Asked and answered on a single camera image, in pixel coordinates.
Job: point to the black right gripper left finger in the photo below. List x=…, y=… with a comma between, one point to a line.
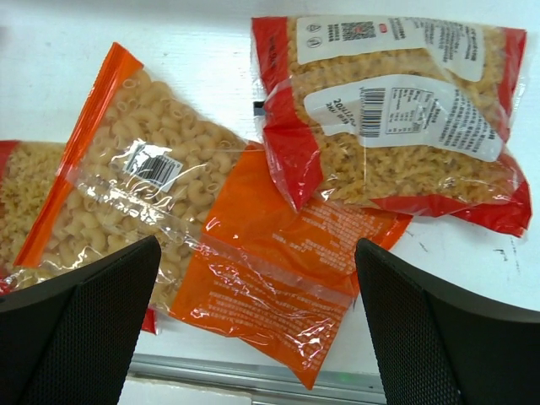
x=70, y=339

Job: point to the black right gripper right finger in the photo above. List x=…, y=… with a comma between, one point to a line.
x=437, y=343

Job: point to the red fusilli pasta bag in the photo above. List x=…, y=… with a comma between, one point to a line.
x=25, y=198

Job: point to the orange macaroni pasta bag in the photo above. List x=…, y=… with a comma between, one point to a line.
x=235, y=258

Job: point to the red fusilli bag with labels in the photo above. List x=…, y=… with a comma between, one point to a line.
x=403, y=114

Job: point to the aluminium rail at table edge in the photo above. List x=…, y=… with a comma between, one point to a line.
x=266, y=384

